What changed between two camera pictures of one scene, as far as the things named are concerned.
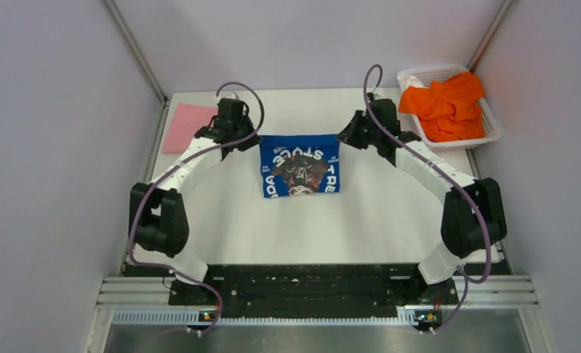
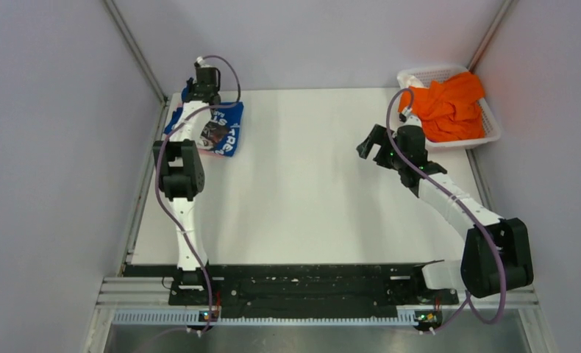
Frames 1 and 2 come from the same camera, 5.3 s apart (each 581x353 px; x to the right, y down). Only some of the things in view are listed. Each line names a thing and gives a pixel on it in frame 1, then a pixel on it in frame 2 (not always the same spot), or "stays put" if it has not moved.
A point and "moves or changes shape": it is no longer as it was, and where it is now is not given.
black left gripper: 248,143 → 195,82
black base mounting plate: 312,289 stays put
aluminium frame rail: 136,51 stays put
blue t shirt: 298,164 moves or changes shape
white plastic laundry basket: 421,77 stays put
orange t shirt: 449,111 stays put
